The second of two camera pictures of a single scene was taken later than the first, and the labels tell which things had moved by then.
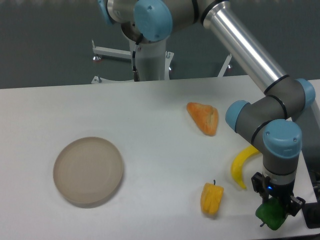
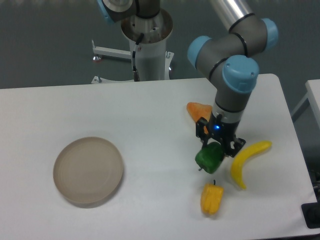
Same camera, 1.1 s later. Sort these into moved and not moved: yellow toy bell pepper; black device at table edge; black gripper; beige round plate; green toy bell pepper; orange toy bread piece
Moved: black gripper; green toy bell pepper
Not moved: black device at table edge; beige round plate; orange toy bread piece; yellow toy bell pepper
